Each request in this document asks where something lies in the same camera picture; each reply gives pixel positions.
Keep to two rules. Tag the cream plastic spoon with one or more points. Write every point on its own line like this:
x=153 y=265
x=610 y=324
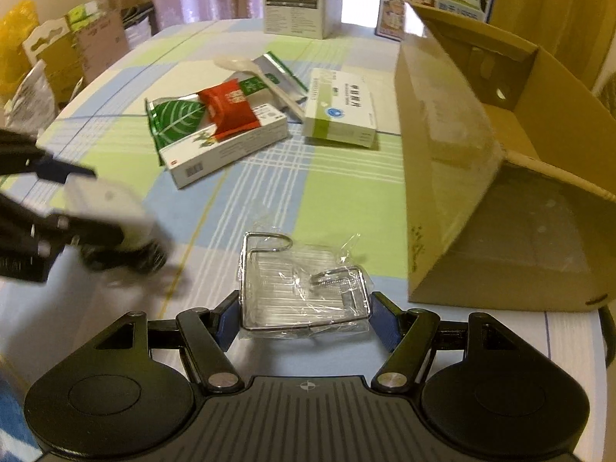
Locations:
x=231 y=63

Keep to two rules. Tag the green leaf foil bag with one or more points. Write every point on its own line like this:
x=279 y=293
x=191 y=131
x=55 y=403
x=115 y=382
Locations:
x=173 y=118

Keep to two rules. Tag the brown curtain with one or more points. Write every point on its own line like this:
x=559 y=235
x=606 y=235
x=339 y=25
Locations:
x=553 y=5

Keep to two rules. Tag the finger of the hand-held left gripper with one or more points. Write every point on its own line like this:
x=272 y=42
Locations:
x=53 y=169
x=91 y=233

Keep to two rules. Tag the white product carton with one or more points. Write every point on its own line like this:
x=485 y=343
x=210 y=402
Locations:
x=298 y=0

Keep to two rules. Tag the long white box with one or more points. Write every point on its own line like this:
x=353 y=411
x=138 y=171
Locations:
x=231 y=149

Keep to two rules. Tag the red snack packet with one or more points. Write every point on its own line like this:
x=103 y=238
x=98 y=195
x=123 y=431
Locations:
x=228 y=106

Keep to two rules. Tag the silver and green foil bag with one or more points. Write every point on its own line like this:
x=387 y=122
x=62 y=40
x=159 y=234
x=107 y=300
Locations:
x=281 y=73

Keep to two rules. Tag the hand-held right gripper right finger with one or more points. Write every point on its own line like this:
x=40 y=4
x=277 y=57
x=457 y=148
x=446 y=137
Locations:
x=385 y=321

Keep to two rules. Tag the white and green medicine box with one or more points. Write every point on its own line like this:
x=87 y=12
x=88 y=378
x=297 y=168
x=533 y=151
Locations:
x=337 y=101

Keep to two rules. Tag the white patterned bag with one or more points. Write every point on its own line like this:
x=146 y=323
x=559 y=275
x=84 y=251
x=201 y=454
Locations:
x=29 y=101

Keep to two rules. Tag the cardboard box with white card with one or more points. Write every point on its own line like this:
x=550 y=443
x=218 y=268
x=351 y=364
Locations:
x=53 y=62

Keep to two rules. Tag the yellow plastic bag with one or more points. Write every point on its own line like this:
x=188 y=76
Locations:
x=17 y=29

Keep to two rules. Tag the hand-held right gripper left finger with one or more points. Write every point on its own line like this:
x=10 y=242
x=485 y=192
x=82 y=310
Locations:
x=228 y=320

